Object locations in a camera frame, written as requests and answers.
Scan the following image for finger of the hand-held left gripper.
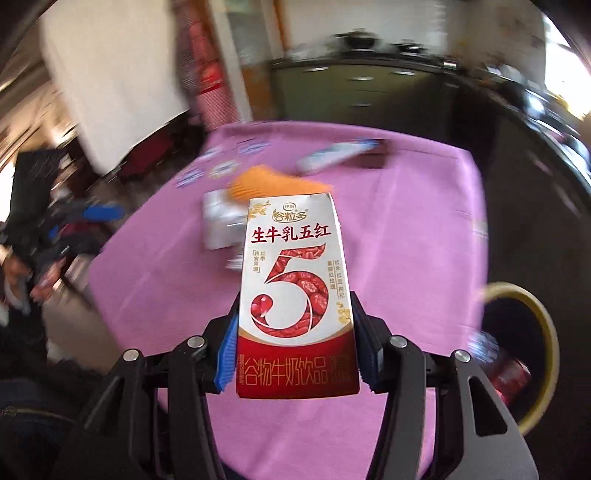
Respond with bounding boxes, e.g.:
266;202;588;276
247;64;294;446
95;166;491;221
60;203;126;232

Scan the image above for small brown box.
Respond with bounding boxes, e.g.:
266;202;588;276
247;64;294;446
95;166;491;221
358;150;387;171

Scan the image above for clear bottle with white label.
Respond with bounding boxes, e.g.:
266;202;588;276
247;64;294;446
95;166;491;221
295;138;384;175

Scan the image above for sliding glass door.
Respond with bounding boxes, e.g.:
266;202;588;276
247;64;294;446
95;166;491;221
208;0;262;125

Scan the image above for red white milk carton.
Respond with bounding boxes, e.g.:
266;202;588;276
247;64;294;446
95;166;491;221
235;193;360;400

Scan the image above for crumpled silver wrapper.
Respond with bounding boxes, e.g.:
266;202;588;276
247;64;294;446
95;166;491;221
202;189;250;273

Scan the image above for bright window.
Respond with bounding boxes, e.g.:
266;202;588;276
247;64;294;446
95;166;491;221
545;18;591;114

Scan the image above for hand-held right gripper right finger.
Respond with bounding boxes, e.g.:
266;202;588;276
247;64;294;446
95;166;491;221
352;291;527;480

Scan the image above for dark base cabinets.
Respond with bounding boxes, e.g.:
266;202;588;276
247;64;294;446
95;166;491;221
450;83;591;296

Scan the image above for pink floral tablecloth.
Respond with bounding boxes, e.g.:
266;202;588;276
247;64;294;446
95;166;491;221
88;121;490;462

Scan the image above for orange foam net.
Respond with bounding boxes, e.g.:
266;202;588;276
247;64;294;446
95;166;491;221
226;165;333;208

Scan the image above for red checked apron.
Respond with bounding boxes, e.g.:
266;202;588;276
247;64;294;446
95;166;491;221
187;0;232;131

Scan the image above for black bin with yellow rim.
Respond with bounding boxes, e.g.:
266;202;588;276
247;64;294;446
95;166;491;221
466;282;561;437

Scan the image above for black wok with lid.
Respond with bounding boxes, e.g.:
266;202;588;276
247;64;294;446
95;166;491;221
339;30;377;51

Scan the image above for person's dark trousers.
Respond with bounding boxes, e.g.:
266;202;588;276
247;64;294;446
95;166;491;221
0;378;93;480

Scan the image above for white curtain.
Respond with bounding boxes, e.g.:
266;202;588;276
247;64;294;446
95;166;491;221
39;0;192;174

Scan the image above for green base cabinets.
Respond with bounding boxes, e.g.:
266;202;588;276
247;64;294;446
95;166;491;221
270;65;458;126

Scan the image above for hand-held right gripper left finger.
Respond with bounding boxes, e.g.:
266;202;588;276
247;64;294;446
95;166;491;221
60;295;241;480

